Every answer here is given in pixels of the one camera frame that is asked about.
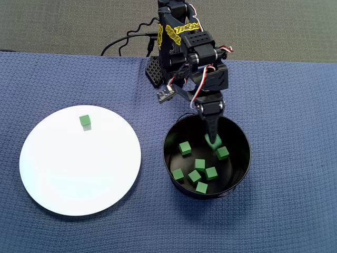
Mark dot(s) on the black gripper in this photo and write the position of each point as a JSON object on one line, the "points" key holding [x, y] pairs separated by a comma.
{"points": [[210, 108]]}

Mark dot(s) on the small green cube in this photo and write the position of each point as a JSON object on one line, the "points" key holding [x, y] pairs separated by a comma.
{"points": [[202, 187], [194, 176], [222, 153], [85, 120], [185, 148], [200, 164], [218, 144], [211, 173], [177, 174]]}

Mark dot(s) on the white round plate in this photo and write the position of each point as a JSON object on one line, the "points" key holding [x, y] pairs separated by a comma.
{"points": [[79, 171]]}

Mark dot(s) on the black metal bucket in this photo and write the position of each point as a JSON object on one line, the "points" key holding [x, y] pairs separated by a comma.
{"points": [[237, 137]]}

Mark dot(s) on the blue woven table cloth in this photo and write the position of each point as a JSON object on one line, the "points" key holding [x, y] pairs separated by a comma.
{"points": [[263, 105]]}

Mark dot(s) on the black camera circuit board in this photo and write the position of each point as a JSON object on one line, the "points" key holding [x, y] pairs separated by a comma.
{"points": [[164, 95]]}

